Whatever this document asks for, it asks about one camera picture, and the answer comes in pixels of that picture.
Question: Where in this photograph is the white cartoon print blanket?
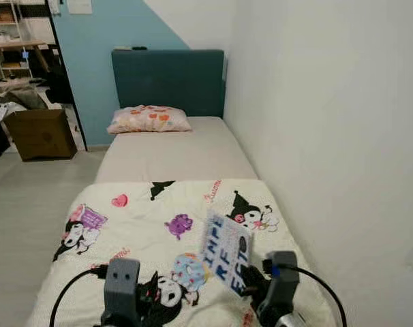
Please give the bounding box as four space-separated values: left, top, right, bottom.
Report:
26 178 337 327

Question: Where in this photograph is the pink pillow with orange dots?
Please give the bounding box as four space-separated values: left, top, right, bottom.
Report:
108 104 192 134

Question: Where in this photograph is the beige mattress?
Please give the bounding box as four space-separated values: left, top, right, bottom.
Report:
95 116 258 183

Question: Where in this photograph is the brown cardboard box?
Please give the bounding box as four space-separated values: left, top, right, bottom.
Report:
3 108 78 162

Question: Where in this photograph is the white plastic bag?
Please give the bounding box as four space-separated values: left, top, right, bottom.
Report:
0 102 27 120

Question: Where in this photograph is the grey green fabric bag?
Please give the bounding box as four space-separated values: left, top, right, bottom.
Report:
0 78 50 110

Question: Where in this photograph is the light wooden table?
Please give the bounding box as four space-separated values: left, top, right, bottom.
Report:
0 40 57 76

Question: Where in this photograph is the white metal shelf rack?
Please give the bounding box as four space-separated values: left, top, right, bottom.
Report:
0 0 25 42

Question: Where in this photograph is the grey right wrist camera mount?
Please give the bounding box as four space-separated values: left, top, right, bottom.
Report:
264 251 301 326

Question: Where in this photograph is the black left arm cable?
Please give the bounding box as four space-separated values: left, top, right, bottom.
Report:
50 267 108 327

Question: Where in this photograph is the teal upholstered bed frame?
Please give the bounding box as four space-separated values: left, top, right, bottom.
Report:
111 49 226 118

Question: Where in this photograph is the black door frame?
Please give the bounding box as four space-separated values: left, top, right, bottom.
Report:
46 0 88 151

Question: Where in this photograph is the white wall switch plate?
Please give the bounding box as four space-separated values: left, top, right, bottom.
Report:
67 0 93 14

